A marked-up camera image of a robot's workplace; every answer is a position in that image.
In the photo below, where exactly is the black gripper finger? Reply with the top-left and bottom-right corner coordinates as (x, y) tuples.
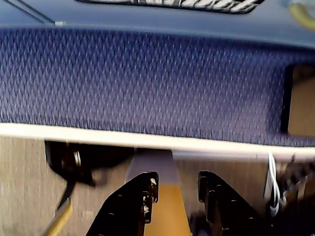
(198, 171), (274, 236)
(86, 171), (159, 236)

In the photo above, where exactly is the blue toy kitchen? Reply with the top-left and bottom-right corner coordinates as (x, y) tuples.
(0, 0), (315, 54)

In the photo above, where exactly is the dishwasher door with dish sticker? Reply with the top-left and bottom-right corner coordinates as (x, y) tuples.
(0, 0), (315, 50)

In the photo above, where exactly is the white cable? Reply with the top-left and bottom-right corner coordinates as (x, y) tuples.
(263, 151), (282, 217)

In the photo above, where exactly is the gold dishwasher door handle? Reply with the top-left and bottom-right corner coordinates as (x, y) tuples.
(288, 1), (315, 32)

